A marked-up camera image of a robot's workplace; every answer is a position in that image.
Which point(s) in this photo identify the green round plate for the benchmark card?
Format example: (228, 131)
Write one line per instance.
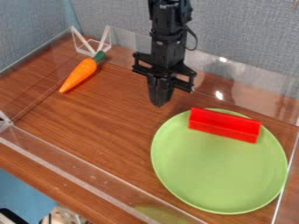
(215, 173)

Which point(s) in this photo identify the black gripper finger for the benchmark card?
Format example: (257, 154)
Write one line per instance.
(160, 89)

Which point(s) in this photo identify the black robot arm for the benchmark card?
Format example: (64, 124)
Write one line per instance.
(169, 16)

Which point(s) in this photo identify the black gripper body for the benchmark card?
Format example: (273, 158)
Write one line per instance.
(164, 61)

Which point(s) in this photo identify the orange toy carrot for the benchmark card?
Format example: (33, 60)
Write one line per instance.
(82, 71)

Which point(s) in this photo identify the clear acrylic barrier wall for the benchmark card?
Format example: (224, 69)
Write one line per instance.
(138, 144)

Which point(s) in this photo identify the red rectangular block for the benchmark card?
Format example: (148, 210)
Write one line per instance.
(225, 125)

